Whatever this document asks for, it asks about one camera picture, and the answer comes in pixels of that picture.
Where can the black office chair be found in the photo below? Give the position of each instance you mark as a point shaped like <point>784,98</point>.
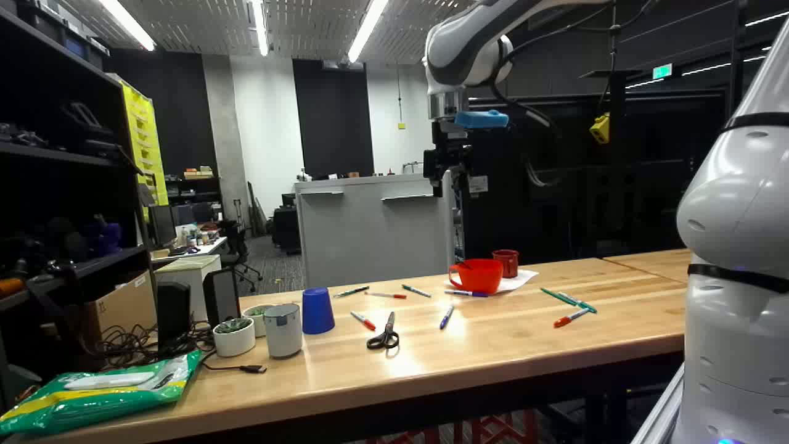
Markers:
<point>237,247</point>

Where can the black shelf unit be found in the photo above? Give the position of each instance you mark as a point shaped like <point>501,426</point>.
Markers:
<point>57,207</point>

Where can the ceiling light strip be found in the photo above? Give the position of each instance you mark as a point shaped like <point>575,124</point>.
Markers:
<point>259,25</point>
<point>126,25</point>
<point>366,30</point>

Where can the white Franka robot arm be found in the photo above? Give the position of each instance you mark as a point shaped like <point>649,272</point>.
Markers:
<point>740,247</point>

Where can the green pen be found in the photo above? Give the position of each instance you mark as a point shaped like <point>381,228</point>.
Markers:
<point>354,293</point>
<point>418,293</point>

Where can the short blue pen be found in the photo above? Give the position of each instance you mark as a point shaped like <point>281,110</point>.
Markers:
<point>458,293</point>

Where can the black speaker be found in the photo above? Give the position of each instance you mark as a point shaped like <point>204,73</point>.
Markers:
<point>221,297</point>
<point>173,318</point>

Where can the yellow hanging object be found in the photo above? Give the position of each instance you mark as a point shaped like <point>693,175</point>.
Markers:
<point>603,129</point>

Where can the black scissors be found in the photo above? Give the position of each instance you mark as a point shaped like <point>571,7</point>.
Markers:
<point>386,337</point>

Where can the orange pen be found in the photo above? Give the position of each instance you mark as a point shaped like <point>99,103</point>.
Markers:
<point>387,295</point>

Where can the small dark red mug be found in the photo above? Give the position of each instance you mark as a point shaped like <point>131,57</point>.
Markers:
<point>509,263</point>

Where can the green wipes package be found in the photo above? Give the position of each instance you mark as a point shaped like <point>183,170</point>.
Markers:
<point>99,393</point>

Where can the blue plastic cup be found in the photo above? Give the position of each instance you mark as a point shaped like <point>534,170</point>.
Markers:
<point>317,311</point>

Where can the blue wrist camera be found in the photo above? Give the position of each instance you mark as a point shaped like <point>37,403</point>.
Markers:
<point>477,119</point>

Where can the pale green small pot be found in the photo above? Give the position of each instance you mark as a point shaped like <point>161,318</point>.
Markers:
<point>258,318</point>

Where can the long green marker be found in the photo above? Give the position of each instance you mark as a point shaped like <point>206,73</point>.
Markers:
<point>567,300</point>

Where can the cardboard box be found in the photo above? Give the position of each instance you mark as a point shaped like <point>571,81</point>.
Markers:
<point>124,310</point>

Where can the red capped marker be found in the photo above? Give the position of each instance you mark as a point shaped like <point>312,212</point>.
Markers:
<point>364,321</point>

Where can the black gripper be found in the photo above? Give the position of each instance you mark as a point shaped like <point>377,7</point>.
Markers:
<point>448,152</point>

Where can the red bowl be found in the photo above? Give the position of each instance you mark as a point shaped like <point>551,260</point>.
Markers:
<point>482,274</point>

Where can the small white cup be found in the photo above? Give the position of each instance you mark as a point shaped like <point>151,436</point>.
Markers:
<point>232,337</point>

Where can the grey ceramic mug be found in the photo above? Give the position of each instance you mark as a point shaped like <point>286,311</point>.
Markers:
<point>285,331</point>

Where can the white paper sheet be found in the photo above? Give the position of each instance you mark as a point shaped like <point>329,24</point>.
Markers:
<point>519,282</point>

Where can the green exit sign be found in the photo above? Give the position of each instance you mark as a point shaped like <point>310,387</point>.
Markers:
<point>661,73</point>

